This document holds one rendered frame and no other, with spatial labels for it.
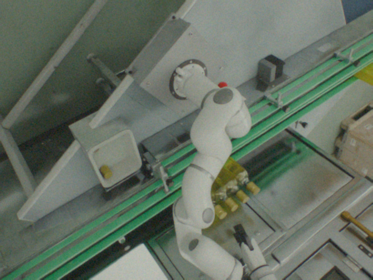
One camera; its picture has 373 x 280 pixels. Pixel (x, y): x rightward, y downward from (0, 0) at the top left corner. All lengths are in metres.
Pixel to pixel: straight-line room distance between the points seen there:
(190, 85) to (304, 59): 0.81
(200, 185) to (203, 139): 0.13
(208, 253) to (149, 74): 0.58
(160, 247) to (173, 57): 0.76
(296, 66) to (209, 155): 0.92
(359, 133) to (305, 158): 3.42
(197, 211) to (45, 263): 0.67
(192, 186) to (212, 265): 0.22
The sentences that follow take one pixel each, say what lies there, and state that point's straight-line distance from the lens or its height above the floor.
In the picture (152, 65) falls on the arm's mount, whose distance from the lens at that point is 1.15.
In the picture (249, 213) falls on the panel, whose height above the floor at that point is 1.16.
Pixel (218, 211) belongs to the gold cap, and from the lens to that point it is 1.36.
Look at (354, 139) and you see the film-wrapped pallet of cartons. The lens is 5.13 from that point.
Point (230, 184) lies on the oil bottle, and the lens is 1.42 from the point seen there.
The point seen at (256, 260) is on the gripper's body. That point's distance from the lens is 1.24.
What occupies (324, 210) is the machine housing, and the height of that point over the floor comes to 1.34.
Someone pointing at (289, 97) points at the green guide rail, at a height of 0.95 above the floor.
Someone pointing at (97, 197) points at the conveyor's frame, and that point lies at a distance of 1.43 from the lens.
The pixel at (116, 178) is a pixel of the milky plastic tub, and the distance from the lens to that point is 1.38.
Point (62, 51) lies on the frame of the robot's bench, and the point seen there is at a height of 0.20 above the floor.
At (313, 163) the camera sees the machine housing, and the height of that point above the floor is 1.14.
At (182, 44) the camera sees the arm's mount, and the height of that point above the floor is 0.86.
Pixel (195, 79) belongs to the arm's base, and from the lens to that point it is 1.15.
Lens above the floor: 1.70
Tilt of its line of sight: 36 degrees down
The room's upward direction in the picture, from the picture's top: 134 degrees clockwise
